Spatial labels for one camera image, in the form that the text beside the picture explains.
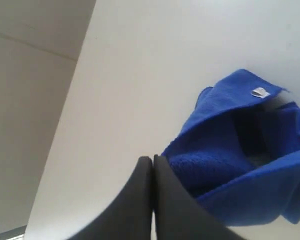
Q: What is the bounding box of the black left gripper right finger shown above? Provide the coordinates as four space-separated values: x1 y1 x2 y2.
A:
153 155 239 240

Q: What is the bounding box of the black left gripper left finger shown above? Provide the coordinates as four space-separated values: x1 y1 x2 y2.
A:
68 156 153 240

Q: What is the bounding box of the blue microfiber towel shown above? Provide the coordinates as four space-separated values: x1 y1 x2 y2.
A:
163 69 300 227

